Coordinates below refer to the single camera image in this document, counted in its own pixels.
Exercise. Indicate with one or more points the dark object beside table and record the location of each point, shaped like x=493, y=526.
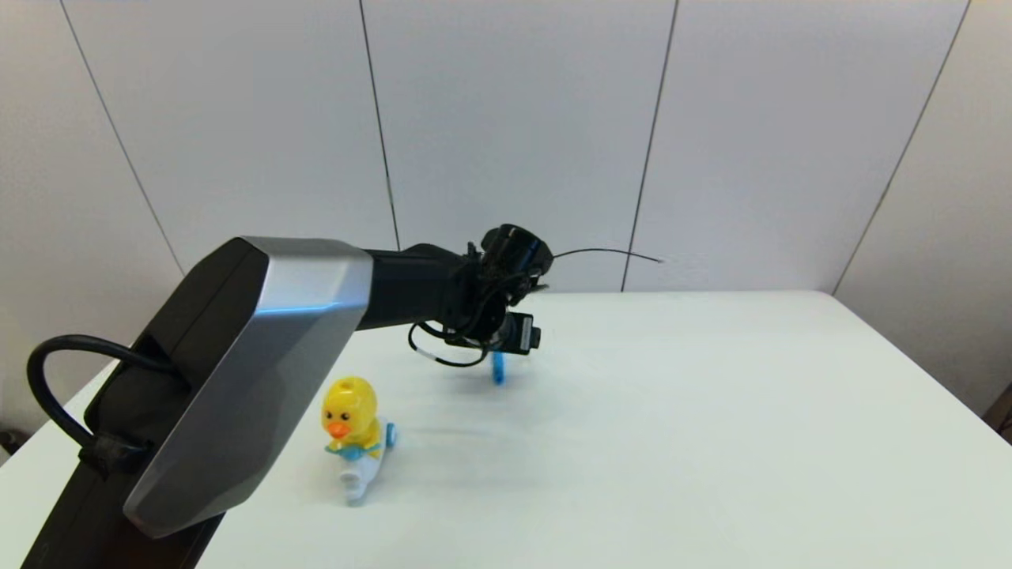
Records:
x=8, y=442

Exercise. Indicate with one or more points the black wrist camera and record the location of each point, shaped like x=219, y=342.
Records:
x=515, y=253

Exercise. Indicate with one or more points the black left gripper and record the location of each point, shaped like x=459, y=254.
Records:
x=486, y=316

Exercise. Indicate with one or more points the yellow duck toy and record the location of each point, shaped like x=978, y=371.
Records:
x=349, y=411

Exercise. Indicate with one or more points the brown object behind table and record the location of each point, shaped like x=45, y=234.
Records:
x=1002, y=415

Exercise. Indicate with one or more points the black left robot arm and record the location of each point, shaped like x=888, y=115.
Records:
x=237, y=371

